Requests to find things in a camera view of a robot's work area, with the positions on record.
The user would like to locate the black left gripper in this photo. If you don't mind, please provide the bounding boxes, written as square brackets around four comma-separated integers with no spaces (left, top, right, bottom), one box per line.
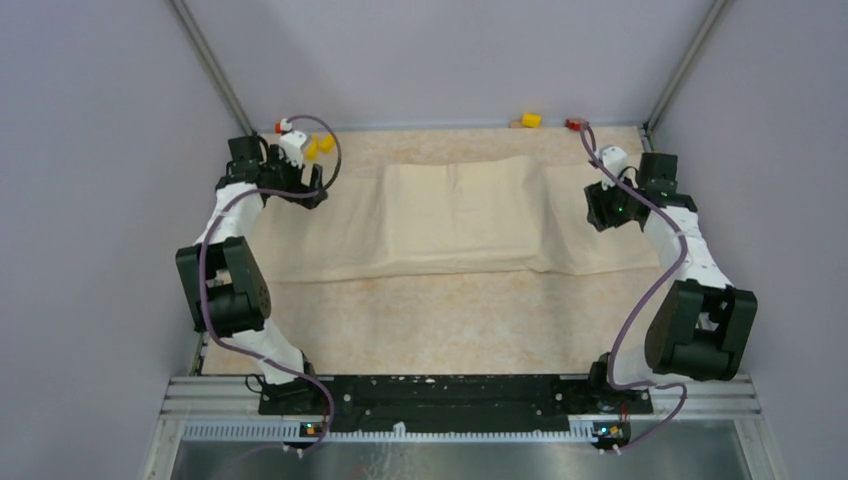
[262,144,327,209]

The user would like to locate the beige wrapping cloth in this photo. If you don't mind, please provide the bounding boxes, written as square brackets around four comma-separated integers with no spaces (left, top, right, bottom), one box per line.
[248,156,658,283]

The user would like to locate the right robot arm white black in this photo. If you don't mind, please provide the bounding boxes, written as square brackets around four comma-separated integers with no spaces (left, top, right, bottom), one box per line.
[584,146,758,381]

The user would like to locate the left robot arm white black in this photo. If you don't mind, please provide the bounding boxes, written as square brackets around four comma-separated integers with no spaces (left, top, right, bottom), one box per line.
[175,130,327,414]

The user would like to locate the yellow block left one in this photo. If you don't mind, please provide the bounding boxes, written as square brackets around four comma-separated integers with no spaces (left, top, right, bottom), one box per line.
[304,135,319,161]

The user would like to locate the yellow block left two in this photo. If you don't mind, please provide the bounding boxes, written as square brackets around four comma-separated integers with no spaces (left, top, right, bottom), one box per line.
[317,134,337,153]

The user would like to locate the red object at back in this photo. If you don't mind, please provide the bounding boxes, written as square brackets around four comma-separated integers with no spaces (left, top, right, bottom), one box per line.
[564,117,589,132]

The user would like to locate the yellow block at back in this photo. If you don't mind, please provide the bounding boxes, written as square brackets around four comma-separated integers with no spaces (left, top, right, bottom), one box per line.
[520,112,542,128]

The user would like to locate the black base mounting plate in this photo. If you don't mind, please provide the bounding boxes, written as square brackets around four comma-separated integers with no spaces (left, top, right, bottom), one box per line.
[258,374,653,434]

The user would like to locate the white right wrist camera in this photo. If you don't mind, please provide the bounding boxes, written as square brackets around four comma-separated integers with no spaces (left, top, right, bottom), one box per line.
[596,145,630,178]

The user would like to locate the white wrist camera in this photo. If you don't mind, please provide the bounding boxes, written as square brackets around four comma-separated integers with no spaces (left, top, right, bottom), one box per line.
[277,118,310,168]
[596,145,630,178]

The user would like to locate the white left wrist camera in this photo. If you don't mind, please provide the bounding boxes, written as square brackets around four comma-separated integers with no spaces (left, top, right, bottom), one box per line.
[277,118,310,168]

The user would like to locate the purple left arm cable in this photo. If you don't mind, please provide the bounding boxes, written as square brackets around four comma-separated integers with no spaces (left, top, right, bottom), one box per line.
[198,114,343,458]

